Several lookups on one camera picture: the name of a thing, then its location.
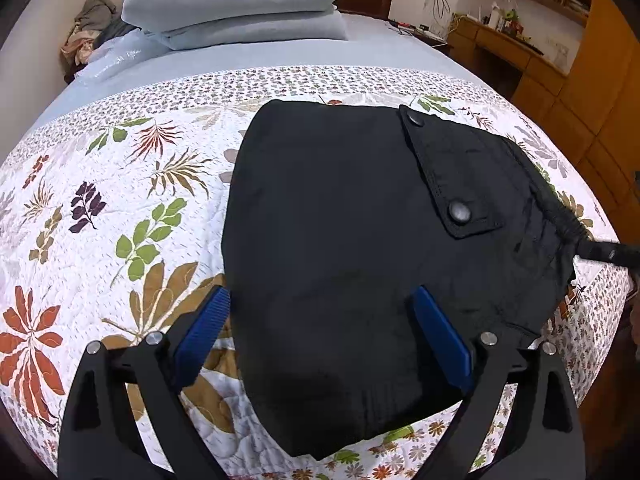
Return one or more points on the floral leaf print quilt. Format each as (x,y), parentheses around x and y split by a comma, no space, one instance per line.
(125,185)

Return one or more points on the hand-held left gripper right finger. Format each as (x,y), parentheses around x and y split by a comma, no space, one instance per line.
(445,340)

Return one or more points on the dark grey cloth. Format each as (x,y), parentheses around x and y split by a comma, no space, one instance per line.
(116,32)

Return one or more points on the wooden wardrobe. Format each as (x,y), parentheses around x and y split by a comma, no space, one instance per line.
(600,85)

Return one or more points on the pile of crumpled clothes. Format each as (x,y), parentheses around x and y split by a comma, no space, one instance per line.
(87,25)

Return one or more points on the clear plastic wrap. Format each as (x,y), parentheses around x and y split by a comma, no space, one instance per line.
(117,57)

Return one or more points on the white bottle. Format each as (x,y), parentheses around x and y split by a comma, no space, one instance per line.
(493,16)

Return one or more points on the black pants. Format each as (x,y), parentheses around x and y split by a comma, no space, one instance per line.
(340,210)

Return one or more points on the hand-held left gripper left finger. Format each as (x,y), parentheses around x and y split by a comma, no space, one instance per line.
(202,332)

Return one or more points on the thin folded grey blanket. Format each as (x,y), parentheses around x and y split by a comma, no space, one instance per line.
(260,30)

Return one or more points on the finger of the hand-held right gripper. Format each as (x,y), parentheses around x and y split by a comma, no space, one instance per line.
(607,252)

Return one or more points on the light blue bed sheet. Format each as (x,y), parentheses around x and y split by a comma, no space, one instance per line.
(250,55)

